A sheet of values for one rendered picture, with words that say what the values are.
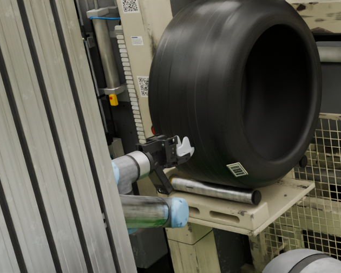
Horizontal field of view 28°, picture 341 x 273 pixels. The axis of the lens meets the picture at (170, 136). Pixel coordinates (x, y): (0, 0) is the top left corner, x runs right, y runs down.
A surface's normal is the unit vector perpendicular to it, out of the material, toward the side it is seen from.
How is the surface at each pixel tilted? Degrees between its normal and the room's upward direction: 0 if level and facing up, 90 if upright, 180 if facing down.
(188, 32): 37
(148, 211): 85
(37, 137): 90
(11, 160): 90
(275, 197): 0
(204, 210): 90
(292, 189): 0
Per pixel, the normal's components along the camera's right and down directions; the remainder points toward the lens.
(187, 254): -0.65, 0.36
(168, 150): 0.74, 0.09
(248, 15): 0.23, -0.52
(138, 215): 0.88, 0.11
